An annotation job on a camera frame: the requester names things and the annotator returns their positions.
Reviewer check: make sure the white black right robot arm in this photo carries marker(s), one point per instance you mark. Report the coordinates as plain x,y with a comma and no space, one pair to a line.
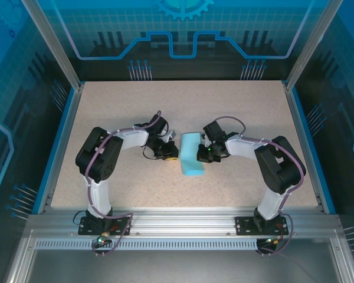
283,171

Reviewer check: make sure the grey metal shelf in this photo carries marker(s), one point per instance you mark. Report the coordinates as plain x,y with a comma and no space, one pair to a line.
180,268

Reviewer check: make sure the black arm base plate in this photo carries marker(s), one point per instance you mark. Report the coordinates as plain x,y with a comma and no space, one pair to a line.
88,229
245,227

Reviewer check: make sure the aluminium front rail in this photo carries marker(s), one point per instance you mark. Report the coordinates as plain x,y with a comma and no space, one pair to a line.
183,221

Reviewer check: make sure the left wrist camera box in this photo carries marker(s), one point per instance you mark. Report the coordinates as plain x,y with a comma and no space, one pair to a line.
170,135

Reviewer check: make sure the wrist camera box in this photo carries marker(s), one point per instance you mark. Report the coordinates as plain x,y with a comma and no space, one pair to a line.
170,135
203,138

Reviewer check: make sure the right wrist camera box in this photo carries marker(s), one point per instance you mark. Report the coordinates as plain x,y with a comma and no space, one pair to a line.
203,138

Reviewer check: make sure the aluminium corner post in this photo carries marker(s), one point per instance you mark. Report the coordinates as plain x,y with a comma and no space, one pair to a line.
309,44
60,53

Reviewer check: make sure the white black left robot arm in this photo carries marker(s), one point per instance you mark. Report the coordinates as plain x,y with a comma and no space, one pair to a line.
106,168

